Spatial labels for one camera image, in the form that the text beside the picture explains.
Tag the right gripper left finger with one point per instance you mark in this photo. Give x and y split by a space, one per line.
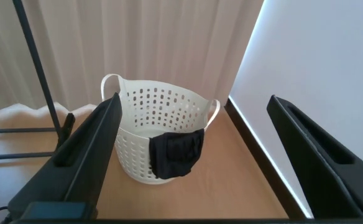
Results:
85 174

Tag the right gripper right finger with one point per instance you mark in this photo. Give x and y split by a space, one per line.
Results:
312 168

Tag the white laundry basket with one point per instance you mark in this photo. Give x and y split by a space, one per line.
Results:
169 102

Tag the black clothes rack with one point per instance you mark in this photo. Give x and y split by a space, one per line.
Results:
35 59

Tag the black garment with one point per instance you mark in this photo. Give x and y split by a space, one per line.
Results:
175 152

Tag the beige curtain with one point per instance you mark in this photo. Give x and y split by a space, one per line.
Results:
138 37

